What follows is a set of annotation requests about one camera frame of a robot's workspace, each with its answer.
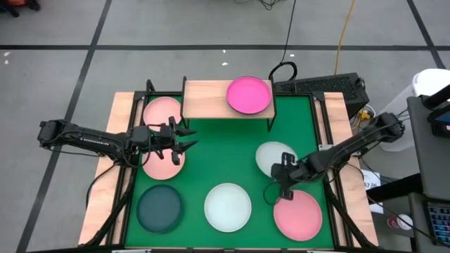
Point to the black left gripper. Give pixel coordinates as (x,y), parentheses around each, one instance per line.
(162,140)

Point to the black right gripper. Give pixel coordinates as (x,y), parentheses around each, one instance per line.
(299,170)

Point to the pale green plate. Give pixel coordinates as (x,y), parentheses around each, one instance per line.
(270,154)

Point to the salmon pink plate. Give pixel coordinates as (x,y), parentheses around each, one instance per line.
(161,170)

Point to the light pink plate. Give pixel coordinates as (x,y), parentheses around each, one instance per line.
(158,109)

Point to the coral pink plate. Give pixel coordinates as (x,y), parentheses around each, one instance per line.
(300,218)

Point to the white plate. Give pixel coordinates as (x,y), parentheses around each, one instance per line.
(228,207)

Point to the dark teal plate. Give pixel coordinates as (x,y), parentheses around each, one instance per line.
(160,209)

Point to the magenta plate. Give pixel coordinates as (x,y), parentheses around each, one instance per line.
(249,95)

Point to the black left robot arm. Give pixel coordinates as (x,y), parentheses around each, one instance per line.
(91,138)

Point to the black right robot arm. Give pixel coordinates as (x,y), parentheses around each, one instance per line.
(351,144)

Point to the green table mat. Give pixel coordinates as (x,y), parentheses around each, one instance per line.
(225,158)

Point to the white paper sheet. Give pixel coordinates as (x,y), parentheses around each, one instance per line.
(371,181)

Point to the black computer case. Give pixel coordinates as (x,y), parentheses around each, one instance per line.
(323,89)

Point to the yellow power plug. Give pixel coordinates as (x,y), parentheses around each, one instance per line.
(362,114)

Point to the red white tape roll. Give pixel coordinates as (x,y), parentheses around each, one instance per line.
(399,222)

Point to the grey cart top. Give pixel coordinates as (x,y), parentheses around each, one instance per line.
(429,158)

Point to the keypad with coloured keys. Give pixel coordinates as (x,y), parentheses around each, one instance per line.
(439,221)

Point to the black device with blue screen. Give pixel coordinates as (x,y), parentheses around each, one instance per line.
(439,128)

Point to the white bin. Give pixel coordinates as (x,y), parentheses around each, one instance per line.
(432,81)

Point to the black chair base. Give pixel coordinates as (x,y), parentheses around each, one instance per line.
(21,4)

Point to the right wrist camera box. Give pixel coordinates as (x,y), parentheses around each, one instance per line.
(318,161)

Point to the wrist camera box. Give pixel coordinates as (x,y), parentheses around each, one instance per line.
(140,135)
(318,161)

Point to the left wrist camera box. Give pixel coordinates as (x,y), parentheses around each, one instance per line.
(140,135)

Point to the wooden shelf with black frame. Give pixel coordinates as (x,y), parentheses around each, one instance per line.
(204,100)

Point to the black table frame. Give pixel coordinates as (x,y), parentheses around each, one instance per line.
(295,94)

